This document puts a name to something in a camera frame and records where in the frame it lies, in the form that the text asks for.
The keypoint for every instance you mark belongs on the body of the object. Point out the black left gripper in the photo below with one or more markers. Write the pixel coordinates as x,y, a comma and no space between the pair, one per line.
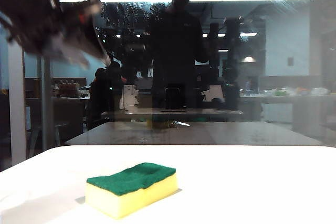
76,15

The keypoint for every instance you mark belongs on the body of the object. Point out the yellow sponge with green scourer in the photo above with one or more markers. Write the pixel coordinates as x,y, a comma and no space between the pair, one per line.
131,197

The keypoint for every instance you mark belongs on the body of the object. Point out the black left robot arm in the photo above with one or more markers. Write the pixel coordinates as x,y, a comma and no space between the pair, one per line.
23,11

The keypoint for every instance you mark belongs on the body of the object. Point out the grey metal pole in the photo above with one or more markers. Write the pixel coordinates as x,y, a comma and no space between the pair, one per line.
46,103

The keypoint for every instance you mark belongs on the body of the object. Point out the large glass pane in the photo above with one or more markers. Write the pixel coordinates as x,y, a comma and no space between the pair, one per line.
283,51

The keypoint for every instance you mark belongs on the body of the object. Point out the white frame pillar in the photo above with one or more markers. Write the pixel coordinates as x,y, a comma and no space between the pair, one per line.
17,103

